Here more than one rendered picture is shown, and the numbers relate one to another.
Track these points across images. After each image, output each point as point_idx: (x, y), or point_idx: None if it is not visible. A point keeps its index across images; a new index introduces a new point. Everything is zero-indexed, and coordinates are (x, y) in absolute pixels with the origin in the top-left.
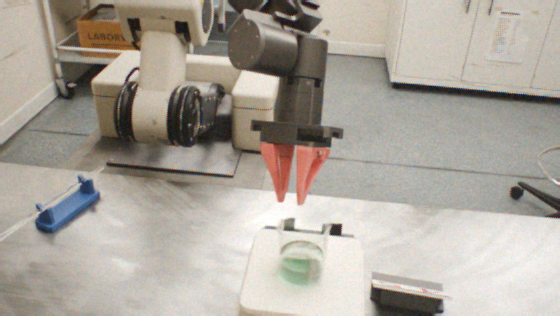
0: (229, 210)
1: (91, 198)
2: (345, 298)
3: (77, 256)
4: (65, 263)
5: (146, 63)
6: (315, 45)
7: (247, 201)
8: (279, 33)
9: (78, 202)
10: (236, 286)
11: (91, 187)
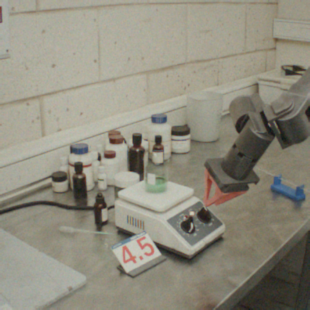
0: (261, 232)
1: (291, 195)
2: (130, 193)
3: (248, 191)
4: None
5: None
6: (245, 125)
7: (267, 240)
8: (240, 106)
9: (288, 192)
10: None
11: (295, 191)
